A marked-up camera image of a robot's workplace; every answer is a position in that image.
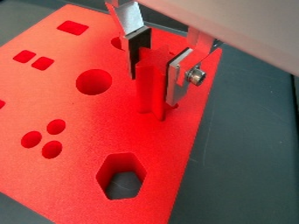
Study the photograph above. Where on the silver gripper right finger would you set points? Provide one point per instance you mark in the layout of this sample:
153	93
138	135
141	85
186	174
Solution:
184	69

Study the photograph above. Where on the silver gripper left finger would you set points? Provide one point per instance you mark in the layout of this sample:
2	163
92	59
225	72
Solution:
134	34

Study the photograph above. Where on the red star peg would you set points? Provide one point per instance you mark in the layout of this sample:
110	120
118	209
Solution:
150	81

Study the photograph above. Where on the red shape sorter box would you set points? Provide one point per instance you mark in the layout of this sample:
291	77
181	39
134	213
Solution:
82	159

